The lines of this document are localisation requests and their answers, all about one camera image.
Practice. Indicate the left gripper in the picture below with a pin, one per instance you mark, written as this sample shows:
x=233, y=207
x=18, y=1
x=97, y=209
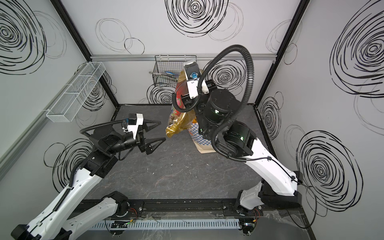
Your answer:
x=142, y=137

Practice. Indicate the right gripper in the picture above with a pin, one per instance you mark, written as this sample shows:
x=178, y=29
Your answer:
x=187, y=100

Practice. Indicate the gold candy bag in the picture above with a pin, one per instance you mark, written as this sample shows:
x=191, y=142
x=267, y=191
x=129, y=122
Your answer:
x=178, y=121

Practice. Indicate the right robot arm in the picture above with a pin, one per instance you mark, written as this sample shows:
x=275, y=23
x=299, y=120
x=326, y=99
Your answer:
x=217, y=111

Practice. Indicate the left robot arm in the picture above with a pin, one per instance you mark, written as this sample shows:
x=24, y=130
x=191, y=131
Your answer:
x=109, y=140

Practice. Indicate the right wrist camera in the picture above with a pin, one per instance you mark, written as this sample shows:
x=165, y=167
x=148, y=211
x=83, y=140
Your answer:
x=192, y=70

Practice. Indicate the black wire basket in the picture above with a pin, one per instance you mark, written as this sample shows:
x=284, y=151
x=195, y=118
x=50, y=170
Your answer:
x=167, y=69

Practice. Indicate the white mesh wall shelf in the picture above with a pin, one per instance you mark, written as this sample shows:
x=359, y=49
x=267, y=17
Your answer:
x=76, y=93

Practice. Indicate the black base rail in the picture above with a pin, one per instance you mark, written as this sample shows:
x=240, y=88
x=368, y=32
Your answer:
x=217, y=208

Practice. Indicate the white slotted cable duct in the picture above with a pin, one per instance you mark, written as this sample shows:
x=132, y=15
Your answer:
x=195, y=224

